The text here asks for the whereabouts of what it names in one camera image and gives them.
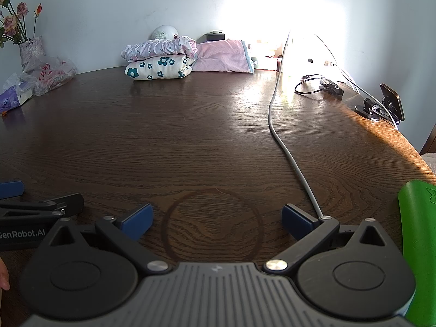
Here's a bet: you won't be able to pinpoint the pink and blue mesh garment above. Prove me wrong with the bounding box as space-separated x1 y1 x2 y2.
192 39 255 74

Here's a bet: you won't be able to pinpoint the person's left hand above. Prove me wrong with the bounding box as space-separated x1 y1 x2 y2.
0 258 11 291

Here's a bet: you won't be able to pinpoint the white round device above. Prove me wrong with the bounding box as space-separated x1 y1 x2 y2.
151 25 178 41

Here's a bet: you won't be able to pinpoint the crinkled white vase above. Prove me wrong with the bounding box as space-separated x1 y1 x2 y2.
19 37 45 71

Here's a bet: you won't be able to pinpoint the green plastic board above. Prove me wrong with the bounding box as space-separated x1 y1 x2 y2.
398 179 436 327

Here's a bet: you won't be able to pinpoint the clear plastic bag red print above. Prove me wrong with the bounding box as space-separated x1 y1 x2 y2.
22 54 79 96

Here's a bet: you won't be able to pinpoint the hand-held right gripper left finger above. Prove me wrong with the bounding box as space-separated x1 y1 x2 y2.
41 204 172 275

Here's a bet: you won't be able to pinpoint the folded white garment teal flowers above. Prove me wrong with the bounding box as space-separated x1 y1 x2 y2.
124 54 195 81

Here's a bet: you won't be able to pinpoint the bunch of dried roses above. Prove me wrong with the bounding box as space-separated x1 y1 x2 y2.
0 0 45 49

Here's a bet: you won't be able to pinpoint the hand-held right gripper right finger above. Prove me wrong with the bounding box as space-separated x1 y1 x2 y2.
262 204 393 275

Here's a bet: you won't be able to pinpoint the purple tissue pack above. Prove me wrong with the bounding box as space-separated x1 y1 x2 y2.
0 84 35 114

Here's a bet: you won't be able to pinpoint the white fluffy cloth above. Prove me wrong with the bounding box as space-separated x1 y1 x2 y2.
422 153 436 174

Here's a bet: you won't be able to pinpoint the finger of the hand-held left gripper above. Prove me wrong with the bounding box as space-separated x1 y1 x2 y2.
0 193 85 219
0 181 24 200

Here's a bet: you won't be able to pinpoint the grey cable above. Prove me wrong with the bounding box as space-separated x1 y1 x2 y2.
268 31 324 219

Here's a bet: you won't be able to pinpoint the black phone mount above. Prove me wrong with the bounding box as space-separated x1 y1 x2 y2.
354 97 392 122

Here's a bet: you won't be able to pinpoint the thin white cable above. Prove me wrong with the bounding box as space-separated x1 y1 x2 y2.
313 34 401 131

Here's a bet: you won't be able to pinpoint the black cable with adapter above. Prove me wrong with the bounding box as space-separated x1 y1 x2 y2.
295 74 344 100

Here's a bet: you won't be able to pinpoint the folded pink floral garment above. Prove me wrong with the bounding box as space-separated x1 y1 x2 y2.
121 36 199 62

